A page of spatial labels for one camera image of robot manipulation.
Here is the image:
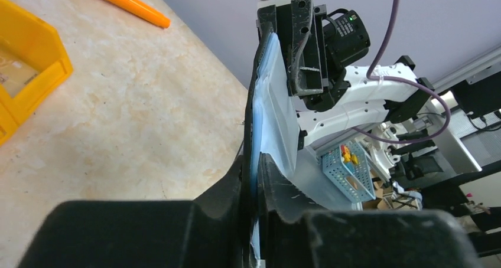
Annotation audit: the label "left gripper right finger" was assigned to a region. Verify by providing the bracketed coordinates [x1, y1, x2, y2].
[258, 154, 482, 267]

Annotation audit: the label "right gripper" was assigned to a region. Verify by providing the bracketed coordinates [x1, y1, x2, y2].
[256, 0, 328, 97]

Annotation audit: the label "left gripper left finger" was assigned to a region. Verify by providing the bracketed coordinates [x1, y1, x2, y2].
[19, 158, 242, 267]

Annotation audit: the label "black leather card holder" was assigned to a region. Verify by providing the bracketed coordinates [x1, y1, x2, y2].
[242, 22, 300, 267]

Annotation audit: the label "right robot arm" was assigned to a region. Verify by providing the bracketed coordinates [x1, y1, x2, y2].
[258, 0, 432, 148]

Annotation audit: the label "beige striped cards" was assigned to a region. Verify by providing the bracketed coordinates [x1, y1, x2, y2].
[1, 49, 38, 97]

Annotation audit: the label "yellow bin with beige cards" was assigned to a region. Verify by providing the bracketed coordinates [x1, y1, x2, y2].
[1, 0, 73, 143]

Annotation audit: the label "blue perforated basket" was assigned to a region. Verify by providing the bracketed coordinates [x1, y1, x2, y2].
[321, 142, 376, 203]

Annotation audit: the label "orange toy microphone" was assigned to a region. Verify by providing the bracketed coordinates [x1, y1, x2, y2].
[105, 0, 171, 29]

